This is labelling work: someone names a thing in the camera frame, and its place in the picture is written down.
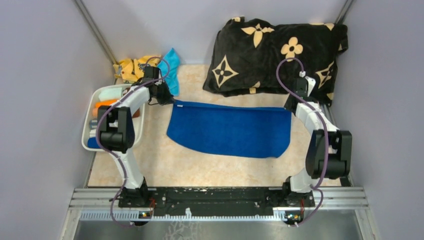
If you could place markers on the dark blue towel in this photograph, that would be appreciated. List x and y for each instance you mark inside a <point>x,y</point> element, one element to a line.
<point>251,132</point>

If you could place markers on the white plastic basket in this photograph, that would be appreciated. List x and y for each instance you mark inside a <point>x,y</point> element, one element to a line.
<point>138,122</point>

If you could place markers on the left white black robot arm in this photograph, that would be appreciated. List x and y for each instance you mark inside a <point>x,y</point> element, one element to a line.
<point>115,132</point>

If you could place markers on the black blanket with beige flowers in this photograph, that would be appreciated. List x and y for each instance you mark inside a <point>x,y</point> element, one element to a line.
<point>255,56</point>

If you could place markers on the mint green rolled towel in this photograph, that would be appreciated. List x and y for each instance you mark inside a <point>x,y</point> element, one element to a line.
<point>108,94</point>

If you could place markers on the aluminium frame rail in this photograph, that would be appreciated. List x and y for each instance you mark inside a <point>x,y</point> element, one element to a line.
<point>340,213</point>

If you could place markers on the yellow printed cloth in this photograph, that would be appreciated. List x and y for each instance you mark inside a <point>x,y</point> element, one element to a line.
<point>129,70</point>

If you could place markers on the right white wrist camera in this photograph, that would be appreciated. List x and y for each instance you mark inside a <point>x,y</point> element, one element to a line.
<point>311,82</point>

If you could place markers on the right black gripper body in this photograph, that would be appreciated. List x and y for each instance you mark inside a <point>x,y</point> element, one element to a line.
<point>286,105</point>

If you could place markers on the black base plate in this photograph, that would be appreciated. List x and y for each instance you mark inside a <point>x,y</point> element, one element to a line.
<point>214,201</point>

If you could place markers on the light blue towel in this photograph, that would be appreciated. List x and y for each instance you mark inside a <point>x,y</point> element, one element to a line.
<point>169,65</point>

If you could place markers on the brown towel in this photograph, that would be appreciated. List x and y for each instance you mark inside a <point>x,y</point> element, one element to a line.
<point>136,114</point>

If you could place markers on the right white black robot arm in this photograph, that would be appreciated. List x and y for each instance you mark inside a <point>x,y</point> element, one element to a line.
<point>329,152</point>

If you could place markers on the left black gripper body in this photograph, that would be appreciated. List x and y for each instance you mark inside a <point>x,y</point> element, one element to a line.
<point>163,95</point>

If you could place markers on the salmon rolled towel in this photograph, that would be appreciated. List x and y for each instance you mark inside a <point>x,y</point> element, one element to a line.
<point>95,112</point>

